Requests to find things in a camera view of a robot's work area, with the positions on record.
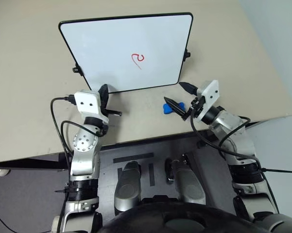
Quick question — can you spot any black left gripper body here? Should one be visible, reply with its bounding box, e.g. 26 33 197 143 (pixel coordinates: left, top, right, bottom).
99 93 111 116

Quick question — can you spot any black rounded robot torso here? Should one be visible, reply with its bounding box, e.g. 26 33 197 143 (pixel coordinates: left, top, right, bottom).
96 200 258 233

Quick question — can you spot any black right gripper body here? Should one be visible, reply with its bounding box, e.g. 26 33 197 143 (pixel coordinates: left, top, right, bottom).
181 96 206 121

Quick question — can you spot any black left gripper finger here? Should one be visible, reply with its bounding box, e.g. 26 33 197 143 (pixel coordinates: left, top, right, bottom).
98 83 110 96
104 109 123 117

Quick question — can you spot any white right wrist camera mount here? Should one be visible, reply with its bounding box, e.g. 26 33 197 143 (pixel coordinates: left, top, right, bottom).
196 80 220 120

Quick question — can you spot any short black tape strip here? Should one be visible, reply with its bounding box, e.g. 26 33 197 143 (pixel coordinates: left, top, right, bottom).
148 163 155 187

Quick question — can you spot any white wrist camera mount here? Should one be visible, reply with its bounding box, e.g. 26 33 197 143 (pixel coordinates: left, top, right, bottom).
196 80 220 120
73 89 102 115

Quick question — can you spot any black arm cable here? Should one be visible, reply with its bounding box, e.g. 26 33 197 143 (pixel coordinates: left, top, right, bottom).
50 94 106 161
189 106 280 215

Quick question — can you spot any small blue object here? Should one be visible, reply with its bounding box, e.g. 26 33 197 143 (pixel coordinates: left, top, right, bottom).
162 101 186 116

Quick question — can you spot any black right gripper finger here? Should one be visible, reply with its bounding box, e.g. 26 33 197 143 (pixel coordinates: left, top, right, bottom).
163 96 188 118
178 82 198 96

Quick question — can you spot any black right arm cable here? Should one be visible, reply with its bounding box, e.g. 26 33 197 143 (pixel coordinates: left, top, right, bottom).
189 106 280 215

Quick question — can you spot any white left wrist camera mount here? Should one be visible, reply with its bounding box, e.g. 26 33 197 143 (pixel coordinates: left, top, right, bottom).
73 89 102 115

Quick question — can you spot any long black tape strip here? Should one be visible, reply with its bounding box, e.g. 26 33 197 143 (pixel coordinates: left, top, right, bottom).
112 152 155 164

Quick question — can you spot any white board with black frame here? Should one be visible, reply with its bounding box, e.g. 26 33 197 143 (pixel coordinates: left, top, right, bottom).
58 12 194 94

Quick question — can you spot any silver robot leg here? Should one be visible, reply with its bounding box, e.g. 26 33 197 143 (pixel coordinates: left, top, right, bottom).
114 161 143 217
165 158 207 206

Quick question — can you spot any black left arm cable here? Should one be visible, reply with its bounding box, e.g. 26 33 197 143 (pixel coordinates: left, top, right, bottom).
50 94 106 161

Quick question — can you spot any silver right robot leg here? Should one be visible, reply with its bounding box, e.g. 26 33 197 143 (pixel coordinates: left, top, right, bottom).
165 158 207 206

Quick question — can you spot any silver left robot leg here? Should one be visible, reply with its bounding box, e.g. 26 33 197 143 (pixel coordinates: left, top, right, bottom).
114 161 143 217

